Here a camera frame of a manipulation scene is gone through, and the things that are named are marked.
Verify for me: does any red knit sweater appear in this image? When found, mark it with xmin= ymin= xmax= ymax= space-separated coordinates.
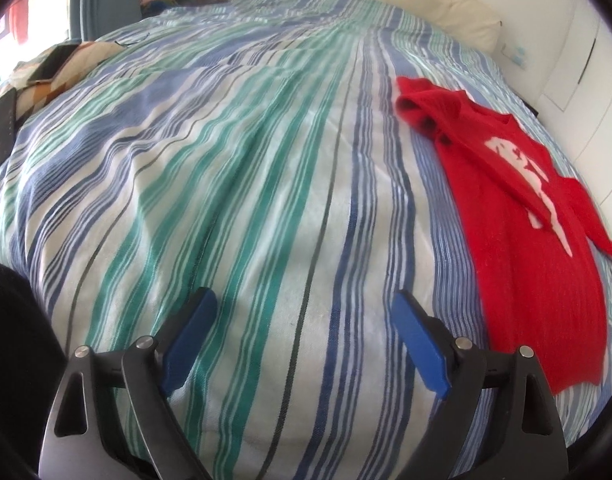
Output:
xmin=395 ymin=77 xmax=612 ymax=393

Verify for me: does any striped blue green bedsheet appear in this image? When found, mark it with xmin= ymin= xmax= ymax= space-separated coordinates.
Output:
xmin=0 ymin=0 xmax=612 ymax=480

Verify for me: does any black remote control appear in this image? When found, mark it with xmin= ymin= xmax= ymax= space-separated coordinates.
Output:
xmin=0 ymin=88 xmax=16 ymax=167

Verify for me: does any white wardrobe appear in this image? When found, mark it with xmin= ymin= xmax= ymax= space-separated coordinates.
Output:
xmin=537 ymin=0 xmax=612 ymax=229

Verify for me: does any checkered orange pillow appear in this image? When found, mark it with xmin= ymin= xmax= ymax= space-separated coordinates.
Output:
xmin=0 ymin=41 xmax=124 ymax=122

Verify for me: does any black smartphone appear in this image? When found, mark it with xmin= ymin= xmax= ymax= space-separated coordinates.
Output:
xmin=27 ymin=42 xmax=80 ymax=82

